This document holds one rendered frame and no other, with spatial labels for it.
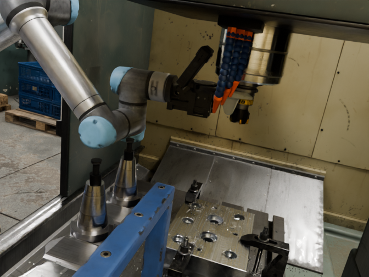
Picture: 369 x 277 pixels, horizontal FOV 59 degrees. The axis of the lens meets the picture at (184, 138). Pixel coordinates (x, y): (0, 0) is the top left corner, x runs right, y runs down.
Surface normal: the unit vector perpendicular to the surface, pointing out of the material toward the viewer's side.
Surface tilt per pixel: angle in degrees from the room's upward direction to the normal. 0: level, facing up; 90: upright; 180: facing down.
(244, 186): 24
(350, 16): 113
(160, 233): 90
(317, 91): 90
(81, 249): 0
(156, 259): 90
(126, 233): 0
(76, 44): 90
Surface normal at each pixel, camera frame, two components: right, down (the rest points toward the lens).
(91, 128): -0.36, 0.25
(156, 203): 0.15, -0.94
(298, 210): 0.02, -0.75
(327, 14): -0.30, 0.61
